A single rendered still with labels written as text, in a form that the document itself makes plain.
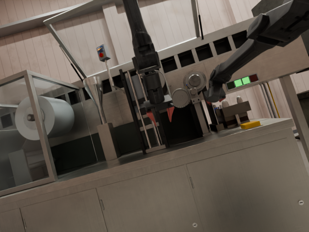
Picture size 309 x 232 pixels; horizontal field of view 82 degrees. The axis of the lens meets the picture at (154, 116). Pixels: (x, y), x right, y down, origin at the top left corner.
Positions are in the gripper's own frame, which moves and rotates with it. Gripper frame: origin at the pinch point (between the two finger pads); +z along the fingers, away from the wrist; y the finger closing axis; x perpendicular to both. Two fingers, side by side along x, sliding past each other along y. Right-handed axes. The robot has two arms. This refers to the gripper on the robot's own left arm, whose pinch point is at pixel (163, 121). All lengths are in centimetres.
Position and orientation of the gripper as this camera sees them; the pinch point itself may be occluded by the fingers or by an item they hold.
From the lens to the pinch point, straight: 70.0
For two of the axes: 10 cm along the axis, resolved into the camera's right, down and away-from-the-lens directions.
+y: -9.6, 2.8, -0.3
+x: 1.5, 4.1, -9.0
